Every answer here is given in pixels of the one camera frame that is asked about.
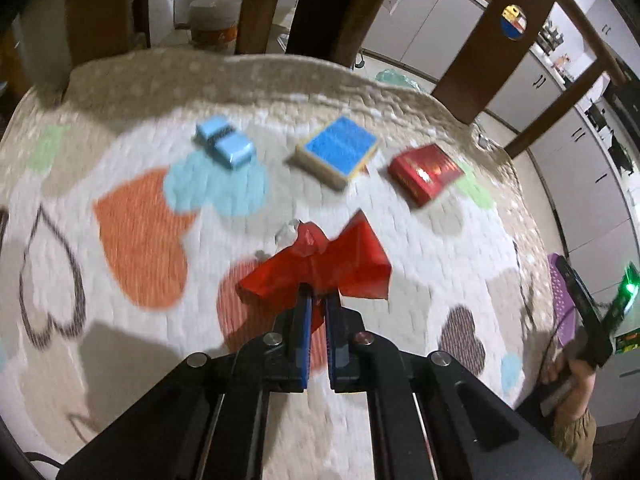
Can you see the light blue tape roll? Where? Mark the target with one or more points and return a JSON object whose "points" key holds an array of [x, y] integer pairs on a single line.
{"points": [[225, 142]]}

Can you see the bucket with green plastic bag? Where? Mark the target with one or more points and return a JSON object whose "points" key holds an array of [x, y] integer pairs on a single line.
{"points": [[395, 77]]}

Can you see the clear plastic scrap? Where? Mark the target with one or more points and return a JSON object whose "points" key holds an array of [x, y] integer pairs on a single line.
{"points": [[287, 232]]}

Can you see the red cigarette box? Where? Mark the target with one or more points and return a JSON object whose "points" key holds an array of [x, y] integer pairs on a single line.
{"points": [[425, 170]]}

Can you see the purple plastic basket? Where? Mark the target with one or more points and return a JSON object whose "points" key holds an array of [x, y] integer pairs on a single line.
{"points": [[560, 290]]}

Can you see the wooden chair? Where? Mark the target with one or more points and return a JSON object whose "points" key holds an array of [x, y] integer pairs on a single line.
{"points": [[330, 5]]}

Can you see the grey kitchen cabinets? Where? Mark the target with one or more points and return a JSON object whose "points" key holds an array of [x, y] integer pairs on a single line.
{"points": [[430, 15]]}

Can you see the white bucket orange label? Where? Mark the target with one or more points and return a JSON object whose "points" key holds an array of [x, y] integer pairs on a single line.
{"points": [[212, 25]]}

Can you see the heart print quilted cushion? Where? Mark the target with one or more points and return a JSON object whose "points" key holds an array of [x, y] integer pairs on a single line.
{"points": [[425, 260]]}

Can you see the person's right hand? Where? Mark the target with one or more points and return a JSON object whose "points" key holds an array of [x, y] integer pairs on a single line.
{"points": [[580, 377]]}

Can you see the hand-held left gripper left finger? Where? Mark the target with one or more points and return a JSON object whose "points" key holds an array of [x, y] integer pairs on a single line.
{"points": [[305, 340]]}

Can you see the white blue cardboard box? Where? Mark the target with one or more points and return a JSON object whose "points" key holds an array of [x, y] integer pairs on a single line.
{"points": [[340, 145]]}

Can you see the blue towel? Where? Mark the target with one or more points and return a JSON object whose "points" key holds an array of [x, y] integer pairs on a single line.
{"points": [[515, 29]]}

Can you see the red plastic wrapper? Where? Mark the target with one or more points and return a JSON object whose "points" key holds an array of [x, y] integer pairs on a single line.
{"points": [[350, 260]]}

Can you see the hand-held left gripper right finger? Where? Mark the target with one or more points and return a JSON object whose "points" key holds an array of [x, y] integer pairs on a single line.
{"points": [[329, 340]]}

